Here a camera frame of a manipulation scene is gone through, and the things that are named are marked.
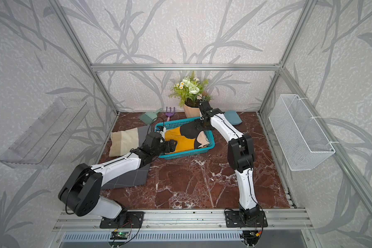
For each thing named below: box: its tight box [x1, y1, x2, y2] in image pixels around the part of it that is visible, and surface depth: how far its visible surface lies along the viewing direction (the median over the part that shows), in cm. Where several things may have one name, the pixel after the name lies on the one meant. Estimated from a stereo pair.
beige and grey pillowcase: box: [109, 127, 139, 158], surface depth 104 cm
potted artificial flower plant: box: [168, 71, 213, 118], surface depth 93 cm
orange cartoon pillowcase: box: [164, 120, 210, 154], surface depth 100 cm
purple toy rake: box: [165, 106, 176, 122], surface depth 122 cm
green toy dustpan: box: [138, 107, 164, 126], surface depth 118 cm
